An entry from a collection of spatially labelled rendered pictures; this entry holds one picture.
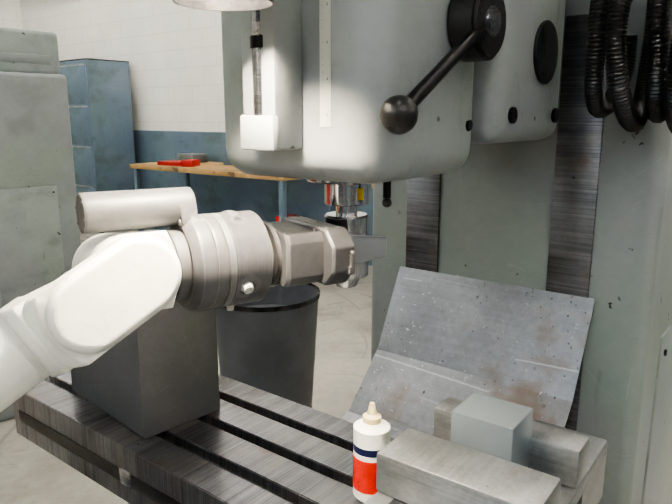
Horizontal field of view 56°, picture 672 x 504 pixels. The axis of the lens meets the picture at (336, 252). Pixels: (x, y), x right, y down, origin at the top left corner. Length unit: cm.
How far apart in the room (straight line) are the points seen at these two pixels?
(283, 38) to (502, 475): 41
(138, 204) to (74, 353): 13
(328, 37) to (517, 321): 56
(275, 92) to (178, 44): 707
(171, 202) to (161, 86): 730
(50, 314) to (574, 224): 69
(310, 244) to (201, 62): 674
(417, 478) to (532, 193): 51
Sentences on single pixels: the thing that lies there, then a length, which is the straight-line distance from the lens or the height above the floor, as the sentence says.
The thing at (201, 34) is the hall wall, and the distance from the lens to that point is 731.
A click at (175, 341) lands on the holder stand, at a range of 85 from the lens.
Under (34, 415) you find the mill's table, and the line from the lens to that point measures 107.
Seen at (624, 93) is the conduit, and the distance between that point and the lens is 74.
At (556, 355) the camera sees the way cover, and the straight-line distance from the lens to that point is 94.
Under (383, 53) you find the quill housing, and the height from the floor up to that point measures 142.
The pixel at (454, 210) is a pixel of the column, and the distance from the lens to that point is 101.
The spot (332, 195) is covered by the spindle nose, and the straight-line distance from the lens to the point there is 64.
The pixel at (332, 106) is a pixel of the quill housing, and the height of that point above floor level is 138.
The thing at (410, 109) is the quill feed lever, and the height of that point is 137.
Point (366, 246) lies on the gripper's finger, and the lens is 64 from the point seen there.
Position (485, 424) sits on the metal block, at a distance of 60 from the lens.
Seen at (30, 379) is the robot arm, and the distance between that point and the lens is 54.
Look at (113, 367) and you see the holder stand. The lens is 90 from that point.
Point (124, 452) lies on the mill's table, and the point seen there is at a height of 95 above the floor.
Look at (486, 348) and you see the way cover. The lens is 98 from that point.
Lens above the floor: 137
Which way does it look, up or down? 12 degrees down
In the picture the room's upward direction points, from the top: straight up
